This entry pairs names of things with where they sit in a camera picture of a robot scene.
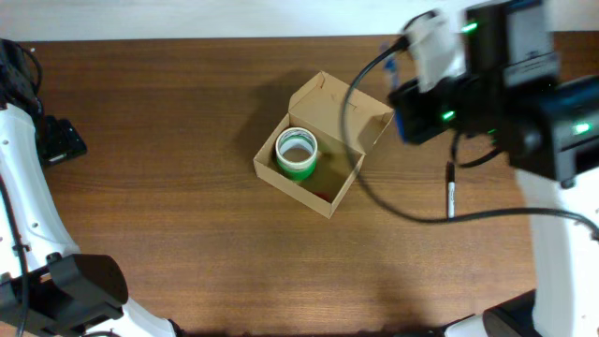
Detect blue pen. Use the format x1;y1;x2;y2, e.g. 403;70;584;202
382;53;406;143

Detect brown cardboard box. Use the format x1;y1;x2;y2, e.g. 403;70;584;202
254;72;394;218

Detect orange utility knife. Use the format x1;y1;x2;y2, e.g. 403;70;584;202
314;192;334;203

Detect beige masking tape roll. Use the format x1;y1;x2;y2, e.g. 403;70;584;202
275;127;318;170

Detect green tape roll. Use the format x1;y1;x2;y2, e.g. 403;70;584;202
276;158;317;181

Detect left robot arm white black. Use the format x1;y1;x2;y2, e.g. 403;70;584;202
1;39;184;336

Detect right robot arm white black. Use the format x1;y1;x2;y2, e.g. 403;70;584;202
390;1;598;336

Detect black marker white barrel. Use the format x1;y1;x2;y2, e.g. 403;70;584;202
446;162;456;218

